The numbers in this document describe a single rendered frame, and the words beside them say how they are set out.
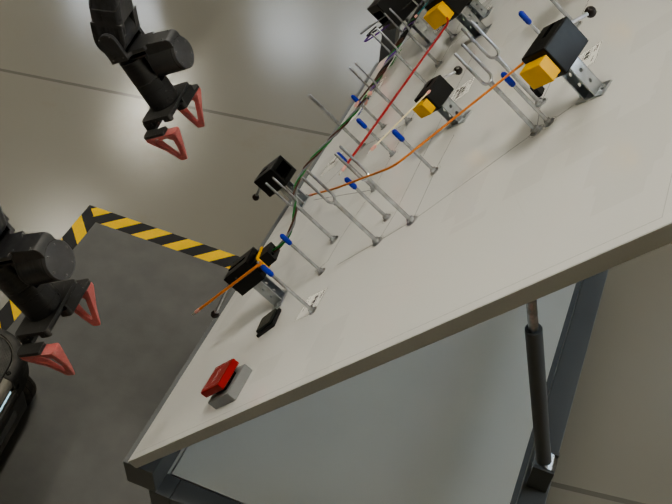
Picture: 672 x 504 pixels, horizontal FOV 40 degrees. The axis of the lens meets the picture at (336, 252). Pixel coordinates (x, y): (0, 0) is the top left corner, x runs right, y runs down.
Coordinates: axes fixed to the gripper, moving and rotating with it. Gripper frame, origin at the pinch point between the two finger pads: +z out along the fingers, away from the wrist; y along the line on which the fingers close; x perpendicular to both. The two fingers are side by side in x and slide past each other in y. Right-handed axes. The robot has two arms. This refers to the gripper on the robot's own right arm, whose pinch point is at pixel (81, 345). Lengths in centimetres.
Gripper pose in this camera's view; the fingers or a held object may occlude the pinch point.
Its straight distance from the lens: 148.2
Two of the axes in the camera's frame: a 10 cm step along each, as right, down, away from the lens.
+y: 2.3, -7.1, 6.6
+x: -8.7, 1.5, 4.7
